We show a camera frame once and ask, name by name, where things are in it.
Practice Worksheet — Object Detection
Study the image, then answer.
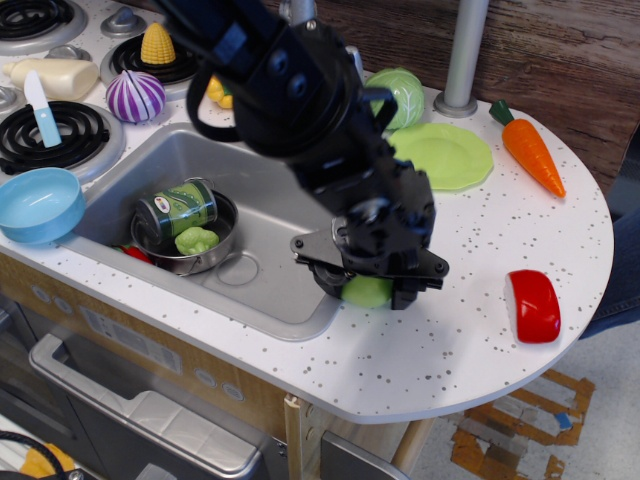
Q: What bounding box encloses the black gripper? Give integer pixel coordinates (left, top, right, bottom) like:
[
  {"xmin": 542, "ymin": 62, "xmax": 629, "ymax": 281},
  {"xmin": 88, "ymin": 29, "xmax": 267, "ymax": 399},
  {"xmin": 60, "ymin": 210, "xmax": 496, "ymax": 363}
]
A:
[{"xmin": 290, "ymin": 217, "xmax": 449, "ymax": 310}]

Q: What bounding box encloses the green toy pear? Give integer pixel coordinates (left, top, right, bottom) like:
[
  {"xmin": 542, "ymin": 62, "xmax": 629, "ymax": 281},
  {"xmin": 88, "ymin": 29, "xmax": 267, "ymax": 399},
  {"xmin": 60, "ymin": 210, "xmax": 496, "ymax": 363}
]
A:
[{"xmin": 341, "ymin": 276, "xmax": 392, "ymax": 309}]

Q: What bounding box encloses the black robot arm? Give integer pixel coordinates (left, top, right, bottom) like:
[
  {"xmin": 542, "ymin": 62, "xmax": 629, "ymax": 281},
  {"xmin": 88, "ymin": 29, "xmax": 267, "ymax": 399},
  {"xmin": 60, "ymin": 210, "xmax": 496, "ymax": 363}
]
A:
[{"xmin": 158, "ymin": 1, "xmax": 449, "ymax": 310}]

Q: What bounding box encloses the blue plastic bowl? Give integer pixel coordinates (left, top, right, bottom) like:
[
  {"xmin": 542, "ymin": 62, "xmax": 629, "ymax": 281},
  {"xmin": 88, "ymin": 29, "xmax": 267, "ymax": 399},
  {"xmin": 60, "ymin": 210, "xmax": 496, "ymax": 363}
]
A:
[{"xmin": 1, "ymin": 168, "xmax": 86, "ymax": 244}]

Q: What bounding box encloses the green plastic plate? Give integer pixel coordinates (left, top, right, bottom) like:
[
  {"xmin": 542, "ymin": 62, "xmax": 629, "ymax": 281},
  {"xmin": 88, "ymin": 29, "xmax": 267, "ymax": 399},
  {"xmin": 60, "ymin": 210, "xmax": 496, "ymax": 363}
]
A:
[{"xmin": 388, "ymin": 123, "xmax": 494, "ymax": 191}]

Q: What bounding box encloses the red toy apple slice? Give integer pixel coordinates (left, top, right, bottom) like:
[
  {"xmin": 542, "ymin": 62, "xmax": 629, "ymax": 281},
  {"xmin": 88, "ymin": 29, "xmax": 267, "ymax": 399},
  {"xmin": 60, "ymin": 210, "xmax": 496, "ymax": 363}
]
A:
[{"xmin": 504, "ymin": 269, "xmax": 561, "ymax": 345}]

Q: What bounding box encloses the grey metal sink basin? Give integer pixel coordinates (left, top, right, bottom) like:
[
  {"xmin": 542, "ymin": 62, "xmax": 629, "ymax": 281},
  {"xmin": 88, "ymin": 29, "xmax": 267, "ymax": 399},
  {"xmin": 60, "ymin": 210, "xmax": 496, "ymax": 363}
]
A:
[{"xmin": 55, "ymin": 122, "xmax": 403, "ymax": 343}]

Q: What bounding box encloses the light green toy broccoli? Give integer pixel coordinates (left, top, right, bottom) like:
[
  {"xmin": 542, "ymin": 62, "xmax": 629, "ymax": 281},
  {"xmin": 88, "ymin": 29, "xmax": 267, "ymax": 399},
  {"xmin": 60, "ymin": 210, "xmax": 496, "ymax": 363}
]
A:
[{"xmin": 174, "ymin": 227, "xmax": 220, "ymax": 256}]

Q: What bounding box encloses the green toy cabbage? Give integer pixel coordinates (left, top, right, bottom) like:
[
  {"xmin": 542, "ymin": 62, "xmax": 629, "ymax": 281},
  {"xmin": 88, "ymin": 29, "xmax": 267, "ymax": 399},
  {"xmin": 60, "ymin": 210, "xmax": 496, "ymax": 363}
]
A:
[{"xmin": 365, "ymin": 67, "xmax": 425, "ymax": 131}]

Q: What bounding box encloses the green toy tin can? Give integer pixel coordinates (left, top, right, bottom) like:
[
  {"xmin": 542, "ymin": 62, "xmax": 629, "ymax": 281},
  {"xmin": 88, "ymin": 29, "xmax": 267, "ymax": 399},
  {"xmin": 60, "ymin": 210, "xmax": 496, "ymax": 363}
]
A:
[{"xmin": 134, "ymin": 177, "xmax": 218, "ymax": 245}]

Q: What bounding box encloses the grey metal pole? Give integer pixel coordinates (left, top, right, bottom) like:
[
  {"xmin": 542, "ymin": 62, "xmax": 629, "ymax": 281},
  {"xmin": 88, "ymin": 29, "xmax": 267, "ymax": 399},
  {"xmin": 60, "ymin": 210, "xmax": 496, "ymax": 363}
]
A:
[{"xmin": 434, "ymin": 0, "xmax": 489, "ymax": 118}]

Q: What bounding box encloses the small steel pot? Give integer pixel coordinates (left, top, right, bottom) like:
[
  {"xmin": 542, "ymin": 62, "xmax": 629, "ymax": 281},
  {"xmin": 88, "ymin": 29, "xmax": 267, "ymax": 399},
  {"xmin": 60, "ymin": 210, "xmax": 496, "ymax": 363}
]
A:
[{"xmin": 130, "ymin": 190, "xmax": 238, "ymax": 276}]

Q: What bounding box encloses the orange toy carrot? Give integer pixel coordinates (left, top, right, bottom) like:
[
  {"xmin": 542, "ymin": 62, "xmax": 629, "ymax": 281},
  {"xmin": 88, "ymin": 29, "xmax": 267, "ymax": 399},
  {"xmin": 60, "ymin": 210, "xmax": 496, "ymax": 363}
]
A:
[{"xmin": 489, "ymin": 100, "xmax": 566, "ymax": 198}]

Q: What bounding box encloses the red toy pepper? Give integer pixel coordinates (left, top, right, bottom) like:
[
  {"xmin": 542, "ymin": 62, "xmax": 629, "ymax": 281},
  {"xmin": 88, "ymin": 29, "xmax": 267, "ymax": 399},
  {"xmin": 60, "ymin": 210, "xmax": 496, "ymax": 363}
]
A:
[{"xmin": 111, "ymin": 244, "xmax": 154, "ymax": 265}]

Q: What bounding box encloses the yellow toy bell pepper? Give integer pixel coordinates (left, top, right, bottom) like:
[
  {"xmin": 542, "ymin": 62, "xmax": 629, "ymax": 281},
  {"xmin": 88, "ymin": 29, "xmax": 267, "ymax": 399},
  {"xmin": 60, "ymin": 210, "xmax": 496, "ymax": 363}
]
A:
[{"xmin": 205, "ymin": 76, "xmax": 233, "ymax": 109}]

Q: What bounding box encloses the silver toy faucet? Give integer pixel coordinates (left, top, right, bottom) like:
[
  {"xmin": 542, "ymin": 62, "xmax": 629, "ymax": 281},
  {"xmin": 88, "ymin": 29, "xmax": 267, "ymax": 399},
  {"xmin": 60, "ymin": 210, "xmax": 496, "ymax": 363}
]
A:
[{"xmin": 278, "ymin": 0, "xmax": 365, "ymax": 82}]

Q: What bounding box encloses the purple toy onion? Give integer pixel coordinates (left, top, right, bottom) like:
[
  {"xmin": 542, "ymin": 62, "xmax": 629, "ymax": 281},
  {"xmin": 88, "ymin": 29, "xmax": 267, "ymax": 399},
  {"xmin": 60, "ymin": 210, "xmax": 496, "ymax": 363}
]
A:
[{"xmin": 106, "ymin": 70, "xmax": 166, "ymax": 123}]

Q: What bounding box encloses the yellow toy corn cob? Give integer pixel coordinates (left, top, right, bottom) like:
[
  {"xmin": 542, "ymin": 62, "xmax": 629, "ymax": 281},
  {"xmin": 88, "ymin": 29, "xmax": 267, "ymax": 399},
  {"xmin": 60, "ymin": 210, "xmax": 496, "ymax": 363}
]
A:
[{"xmin": 140, "ymin": 23, "xmax": 177, "ymax": 65}]

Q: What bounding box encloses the front left black burner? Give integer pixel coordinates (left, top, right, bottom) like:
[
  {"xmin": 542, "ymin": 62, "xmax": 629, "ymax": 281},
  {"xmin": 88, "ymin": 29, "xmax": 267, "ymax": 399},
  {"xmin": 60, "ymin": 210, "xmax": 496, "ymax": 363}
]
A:
[{"xmin": 1, "ymin": 101, "xmax": 125, "ymax": 185}]

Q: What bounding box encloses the black burner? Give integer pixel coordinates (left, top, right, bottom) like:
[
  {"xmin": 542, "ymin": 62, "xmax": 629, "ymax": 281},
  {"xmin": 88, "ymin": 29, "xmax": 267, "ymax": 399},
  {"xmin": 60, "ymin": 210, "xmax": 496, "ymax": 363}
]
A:
[
  {"xmin": 100, "ymin": 34, "xmax": 199, "ymax": 101},
  {"xmin": 1, "ymin": 101, "xmax": 125, "ymax": 185},
  {"xmin": 1, "ymin": 0, "xmax": 88, "ymax": 56}
]

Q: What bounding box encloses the back right black burner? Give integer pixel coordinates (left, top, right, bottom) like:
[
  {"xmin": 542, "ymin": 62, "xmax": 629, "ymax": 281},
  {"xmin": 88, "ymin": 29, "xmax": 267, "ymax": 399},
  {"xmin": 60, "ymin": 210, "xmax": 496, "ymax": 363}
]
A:
[{"xmin": 100, "ymin": 34, "xmax": 199, "ymax": 101}]

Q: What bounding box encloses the grey stove knob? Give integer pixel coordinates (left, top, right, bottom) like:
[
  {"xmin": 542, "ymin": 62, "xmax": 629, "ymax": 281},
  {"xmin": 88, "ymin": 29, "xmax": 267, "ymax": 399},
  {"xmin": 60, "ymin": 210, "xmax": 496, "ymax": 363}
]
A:
[
  {"xmin": 100, "ymin": 6, "xmax": 147, "ymax": 38},
  {"xmin": 45, "ymin": 44, "xmax": 92, "ymax": 61},
  {"xmin": 0, "ymin": 86, "xmax": 21, "ymax": 113}
]

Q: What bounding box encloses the white blue toy knife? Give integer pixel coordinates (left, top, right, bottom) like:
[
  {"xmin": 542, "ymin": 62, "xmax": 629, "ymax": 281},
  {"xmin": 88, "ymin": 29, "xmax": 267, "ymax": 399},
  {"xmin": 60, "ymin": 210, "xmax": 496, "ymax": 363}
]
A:
[{"xmin": 24, "ymin": 70, "xmax": 62, "ymax": 148}]

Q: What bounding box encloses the cream toy bottle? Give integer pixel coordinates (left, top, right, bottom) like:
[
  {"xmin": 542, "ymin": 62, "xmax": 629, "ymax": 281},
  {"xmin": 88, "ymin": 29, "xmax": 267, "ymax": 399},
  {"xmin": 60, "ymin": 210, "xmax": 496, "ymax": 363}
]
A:
[{"xmin": 2, "ymin": 58, "xmax": 99, "ymax": 101}]

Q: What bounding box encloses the yellow toy on floor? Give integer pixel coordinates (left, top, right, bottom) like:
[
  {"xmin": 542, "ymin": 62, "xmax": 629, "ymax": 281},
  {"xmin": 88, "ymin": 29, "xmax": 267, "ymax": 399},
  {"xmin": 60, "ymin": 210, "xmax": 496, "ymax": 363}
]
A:
[{"xmin": 19, "ymin": 443, "xmax": 76, "ymax": 479}]

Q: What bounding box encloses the grey stove knob middle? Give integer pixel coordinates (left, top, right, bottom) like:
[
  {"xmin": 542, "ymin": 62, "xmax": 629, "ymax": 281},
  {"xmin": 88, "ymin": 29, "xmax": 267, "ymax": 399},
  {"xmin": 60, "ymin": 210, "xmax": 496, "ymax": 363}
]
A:
[{"xmin": 45, "ymin": 44, "xmax": 92, "ymax": 61}]

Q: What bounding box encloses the grey stove knob left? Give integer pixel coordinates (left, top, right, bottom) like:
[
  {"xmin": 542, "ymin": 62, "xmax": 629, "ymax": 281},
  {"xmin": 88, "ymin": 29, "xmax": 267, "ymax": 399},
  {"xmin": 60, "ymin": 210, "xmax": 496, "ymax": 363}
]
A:
[{"xmin": 0, "ymin": 86, "xmax": 21, "ymax": 113}]

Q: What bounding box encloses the back left black burner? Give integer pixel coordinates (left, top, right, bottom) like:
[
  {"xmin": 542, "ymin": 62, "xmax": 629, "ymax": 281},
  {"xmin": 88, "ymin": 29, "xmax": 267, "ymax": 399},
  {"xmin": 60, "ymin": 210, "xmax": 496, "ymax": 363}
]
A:
[{"xmin": 1, "ymin": 0, "xmax": 88, "ymax": 56}]

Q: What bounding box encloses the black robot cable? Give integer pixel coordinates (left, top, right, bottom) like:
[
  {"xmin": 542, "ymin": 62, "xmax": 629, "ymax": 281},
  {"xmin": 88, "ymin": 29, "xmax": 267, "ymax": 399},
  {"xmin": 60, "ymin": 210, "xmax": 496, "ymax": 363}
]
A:
[{"xmin": 187, "ymin": 64, "xmax": 241, "ymax": 144}]

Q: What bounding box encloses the silver oven door handle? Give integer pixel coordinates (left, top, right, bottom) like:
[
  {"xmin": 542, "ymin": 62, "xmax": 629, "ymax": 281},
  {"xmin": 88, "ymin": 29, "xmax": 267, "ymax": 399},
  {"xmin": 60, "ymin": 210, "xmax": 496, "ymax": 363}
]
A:
[{"xmin": 29, "ymin": 334, "xmax": 268, "ymax": 479}]

